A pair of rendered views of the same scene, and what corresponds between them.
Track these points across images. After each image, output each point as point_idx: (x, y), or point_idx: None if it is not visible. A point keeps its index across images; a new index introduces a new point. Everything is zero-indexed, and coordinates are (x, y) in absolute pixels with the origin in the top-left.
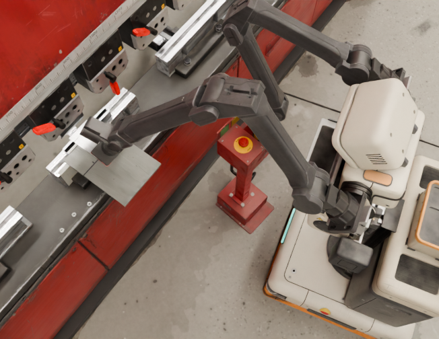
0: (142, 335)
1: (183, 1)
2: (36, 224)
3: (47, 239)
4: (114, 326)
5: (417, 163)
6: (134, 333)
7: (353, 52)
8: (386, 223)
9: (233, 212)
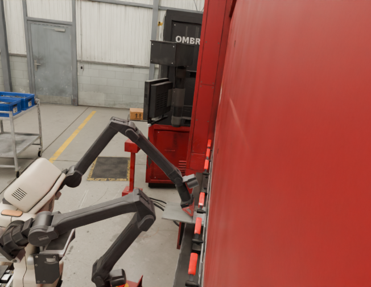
0: (149, 283)
1: (201, 247)
2: (205, 206)
3: (196, 204)
4: (167, 281)
5: None
6: (154, 282)
7: (48, 225)
8: (4, 267)
9: None
